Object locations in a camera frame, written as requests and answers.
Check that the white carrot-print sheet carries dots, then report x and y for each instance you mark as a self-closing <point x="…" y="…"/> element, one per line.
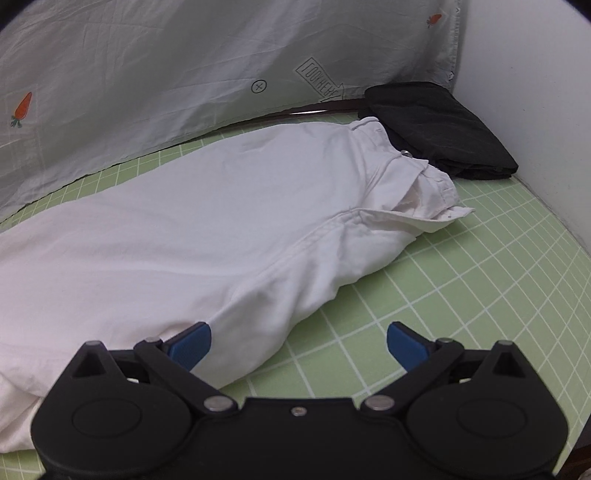
<point x="89" y="84"/>

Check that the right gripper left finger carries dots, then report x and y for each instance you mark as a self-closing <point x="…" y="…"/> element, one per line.
<point x="123" y="414"/>

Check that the green grid cutting mat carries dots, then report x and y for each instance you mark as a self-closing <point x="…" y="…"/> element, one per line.
<point x="510" y="270"/>

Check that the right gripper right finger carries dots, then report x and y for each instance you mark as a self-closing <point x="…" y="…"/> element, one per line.
<point x="475" y="414"/>

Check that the white trousers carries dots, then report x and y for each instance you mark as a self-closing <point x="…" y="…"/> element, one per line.
<point x="250" y="235"/>

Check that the folded black garment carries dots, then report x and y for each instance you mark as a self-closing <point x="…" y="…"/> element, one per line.
<point x="426" y="120"/>

